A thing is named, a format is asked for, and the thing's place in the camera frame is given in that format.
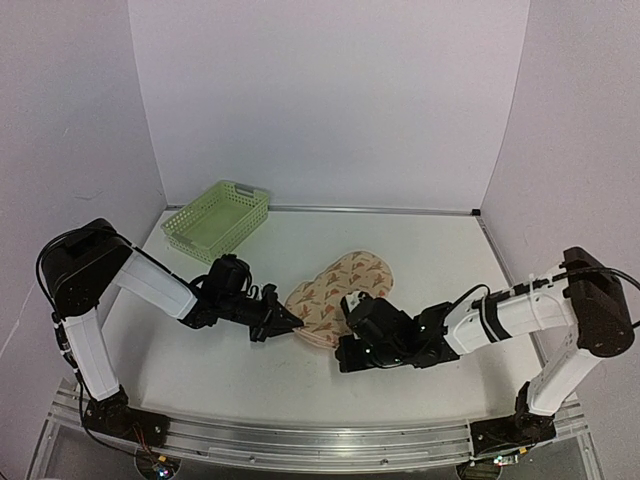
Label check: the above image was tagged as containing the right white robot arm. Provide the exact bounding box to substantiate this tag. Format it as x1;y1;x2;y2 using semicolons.
335;247;639;443

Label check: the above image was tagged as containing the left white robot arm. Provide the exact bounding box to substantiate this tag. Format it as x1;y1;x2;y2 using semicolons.
36;218;303;437

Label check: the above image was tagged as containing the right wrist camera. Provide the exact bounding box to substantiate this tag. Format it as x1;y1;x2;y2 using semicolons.
339;290;372;318

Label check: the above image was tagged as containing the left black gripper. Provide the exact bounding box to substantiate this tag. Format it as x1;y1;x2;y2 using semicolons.
219;288;304;342

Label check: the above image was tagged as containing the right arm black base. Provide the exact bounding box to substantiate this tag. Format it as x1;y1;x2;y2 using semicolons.
470;382;556;460

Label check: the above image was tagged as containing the green plastic basket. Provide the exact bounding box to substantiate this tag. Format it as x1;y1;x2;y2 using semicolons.
161;181;270;264

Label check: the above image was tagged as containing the aluminium front rail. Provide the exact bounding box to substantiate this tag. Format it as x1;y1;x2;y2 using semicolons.
25;379;604;479

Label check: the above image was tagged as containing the floral mesh laundry bag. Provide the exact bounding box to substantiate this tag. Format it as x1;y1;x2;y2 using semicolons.
285;250;394;350

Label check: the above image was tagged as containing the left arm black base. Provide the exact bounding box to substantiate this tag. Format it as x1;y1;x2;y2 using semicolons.
81;386;170;449

